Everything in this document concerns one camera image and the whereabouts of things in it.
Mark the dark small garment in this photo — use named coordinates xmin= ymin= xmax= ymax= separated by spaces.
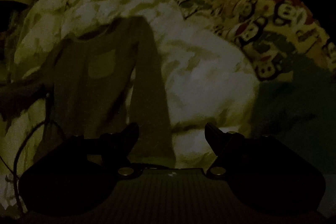
xmin=34 ymin=16 xmax=176 ymax=167

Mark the light leaf-print bed comforter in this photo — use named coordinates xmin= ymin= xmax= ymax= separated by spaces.
xmin=1 ymin=0 xmax=259 ymax=209

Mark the thin black cable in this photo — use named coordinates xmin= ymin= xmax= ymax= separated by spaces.
xmin=11 ymin=120 xmax=47 ymax=214

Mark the cartoon monkey print blanket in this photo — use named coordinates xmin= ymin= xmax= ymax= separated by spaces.
xmin=175 ymin=0 xmax=335 ymax=81

